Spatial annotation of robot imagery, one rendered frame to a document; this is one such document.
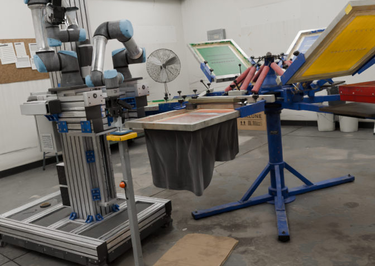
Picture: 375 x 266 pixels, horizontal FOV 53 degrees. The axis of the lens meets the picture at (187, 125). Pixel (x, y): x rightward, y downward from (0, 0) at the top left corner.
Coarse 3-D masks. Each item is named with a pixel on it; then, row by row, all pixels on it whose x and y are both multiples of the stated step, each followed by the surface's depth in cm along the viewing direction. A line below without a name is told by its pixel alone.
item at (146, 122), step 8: (248, 104) 270; (168, 112) 273; (176, 112) 279; (184, 112) 285; (232, 112) 238; (240, 112) 244; (136, 120) 249; (144, 120) 255; (152, 120) 260; (200, 120) 218; (208, 120) 219; (216, 120) 225; (224, 120) 231; (144, 128) 235; (152, 128) 230; (160, 128) 226; (168, 128) 221; (176, 128) 217; (184, 128) 213; (192, 128) 209; (200, 128) 214
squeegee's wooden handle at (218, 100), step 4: (192, 100) 278; (196, 100) 275; (200, 100) 272; (204, 100) 270; (208, 100) 268; (212, 100) 265; (216, 100) 263; (220, 100) 260; (224, 100) 258; (228, 100) 256; (232, 100) 254; (236, 100) 256
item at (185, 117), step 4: (196, 112) 283; (200, 112) 281; (204, 112) 278; (208, 112) 276; (212, 112) 274; (180, 116) 271; (184, 116) 269; (188, 116) 267; (192, 116) 265; (196, 116) 262; (200, 116) 260; (164, 120) 258; (168, 120) 256; (172, 120) 253; (176, 120) 252; (180, 120) 250; (184, 120) 248
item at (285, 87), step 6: (288, 84) 355; (294, 84) 351; (312, 84) 318; (258, 90) 304; (276, 90) 320; (282, 90) 312; (288, 90) 298; (294, 90) 299; (312, 90) 319; (318, 90) 322; (276, 96) 322; (282, 96) 313; (288, 96) 299; (294, 96) 300; (300, 96) 303; (312, 96) 321; (288, 102) 300
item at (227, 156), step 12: (228, 120) 246; (204, 132) 228; (216, 132) 237; (228, 132) 249; (204, 144) 231; (216, 144) 240; (228, 144) 250; (204, 156) 231; (216, 156) 242; (228, 156) 248; (204, 168) 232; (204, 180) 233
